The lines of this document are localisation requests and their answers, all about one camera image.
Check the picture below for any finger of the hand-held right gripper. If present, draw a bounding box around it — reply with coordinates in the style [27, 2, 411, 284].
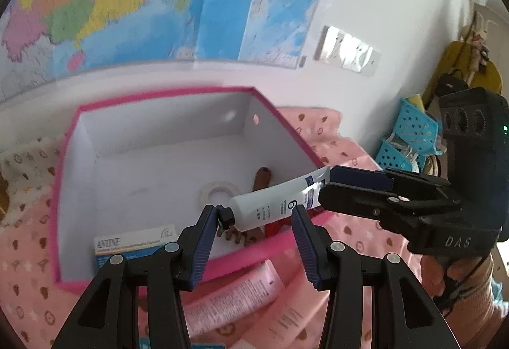
[329, 165, 452, 199]
[318, 181, 464, 229]

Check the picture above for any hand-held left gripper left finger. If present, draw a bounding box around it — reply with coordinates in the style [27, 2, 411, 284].
[52, 205, 219, 349]

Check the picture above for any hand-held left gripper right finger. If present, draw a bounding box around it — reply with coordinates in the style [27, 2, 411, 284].
[291, 205, 454, 349]

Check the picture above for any clear tape roll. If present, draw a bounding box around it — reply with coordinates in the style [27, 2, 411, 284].
[199, 181, 241, 211]

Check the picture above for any white tube black cap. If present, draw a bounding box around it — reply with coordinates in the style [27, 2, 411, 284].
[217, 167, 332, 232]

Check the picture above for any pink lotion tube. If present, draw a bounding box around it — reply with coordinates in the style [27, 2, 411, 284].
[181, 259, 327, 349]

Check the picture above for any blue white medicine box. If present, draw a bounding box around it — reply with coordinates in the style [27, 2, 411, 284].
[93, 232, 178, 270]

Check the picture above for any pink cardboard box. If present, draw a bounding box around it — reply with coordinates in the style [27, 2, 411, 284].
[50, 86, 338, 294]

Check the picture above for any brown wooden comb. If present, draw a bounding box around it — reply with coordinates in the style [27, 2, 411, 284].
[223, 167, 275, 247]

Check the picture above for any person's right forearm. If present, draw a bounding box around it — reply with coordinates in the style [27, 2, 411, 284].
[437, 254, 509, 339]

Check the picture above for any person's right hand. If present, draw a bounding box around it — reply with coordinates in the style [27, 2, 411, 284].
[421, 254, 458, 309]

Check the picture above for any blue plastic basket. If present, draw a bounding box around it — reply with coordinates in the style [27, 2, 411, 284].
[398, 98, 440, 148]
[376, 140, 424, 174]

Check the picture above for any yellow bag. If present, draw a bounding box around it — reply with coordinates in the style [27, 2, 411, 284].
[423, 41, 502, 104]

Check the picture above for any cream patterned cloth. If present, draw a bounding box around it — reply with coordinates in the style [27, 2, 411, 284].
[0, 134, 68, 222]

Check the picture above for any white wall socket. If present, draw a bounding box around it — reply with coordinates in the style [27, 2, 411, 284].
[358, 47, 379, 78]
[338, 37, 365, 72]
[314, 25, 343, 64]

